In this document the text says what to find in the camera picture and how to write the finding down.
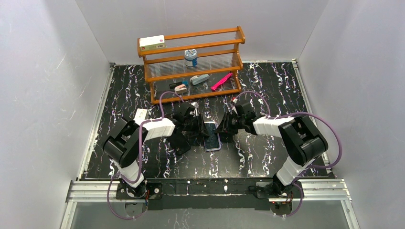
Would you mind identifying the pink white stapler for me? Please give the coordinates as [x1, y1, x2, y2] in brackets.
[174, 84, 188, 94]

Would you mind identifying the black teal marker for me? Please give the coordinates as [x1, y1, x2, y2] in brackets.
[169, 81, 188, 89]

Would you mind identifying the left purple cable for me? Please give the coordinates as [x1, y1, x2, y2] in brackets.
[106, 91, 186, 220]

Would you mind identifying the orange wooden shelf rack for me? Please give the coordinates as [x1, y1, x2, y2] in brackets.
[137, 26, 245, 104]

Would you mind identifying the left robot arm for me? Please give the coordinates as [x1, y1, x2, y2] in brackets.
[101, 102, 209, 188]

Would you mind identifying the white cardboard box on table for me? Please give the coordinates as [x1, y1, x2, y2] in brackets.
[134, 108, 149, 125]

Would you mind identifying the white box on shelf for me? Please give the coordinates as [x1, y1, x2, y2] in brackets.
[139, 35, 166, 51]

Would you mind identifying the grey blue stapler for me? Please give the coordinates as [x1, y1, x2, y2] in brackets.
[190, 74, 210, 85]

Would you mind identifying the blue white jar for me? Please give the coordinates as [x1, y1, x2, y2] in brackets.
[183, 49, 198, 67]

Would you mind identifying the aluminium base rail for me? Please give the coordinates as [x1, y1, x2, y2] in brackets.
[66, 178, 352, 210]

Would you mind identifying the black phone case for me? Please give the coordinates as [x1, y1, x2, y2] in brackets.
[167, 131, 191, 156]

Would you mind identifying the lavender phone case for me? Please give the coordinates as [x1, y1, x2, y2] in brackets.
[203, 121, 222, 152]

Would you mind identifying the pink comb tool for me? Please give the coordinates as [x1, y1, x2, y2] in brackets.
[211, 73, 233, 91]

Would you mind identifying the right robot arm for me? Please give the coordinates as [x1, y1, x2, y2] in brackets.
[216, 104, 329, 190]

